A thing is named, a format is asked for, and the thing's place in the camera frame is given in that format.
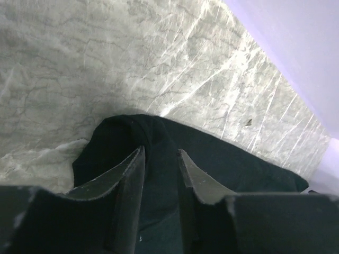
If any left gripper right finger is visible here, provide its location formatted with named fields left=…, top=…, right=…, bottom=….
left=177, top=150, right=338, bottom=253

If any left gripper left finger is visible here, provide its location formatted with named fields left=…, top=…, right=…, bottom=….
left=1, top=147, right=145, bottom=253

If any black t shirt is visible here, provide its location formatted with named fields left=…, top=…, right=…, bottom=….
left=73, top=114, right=309, bottom=253

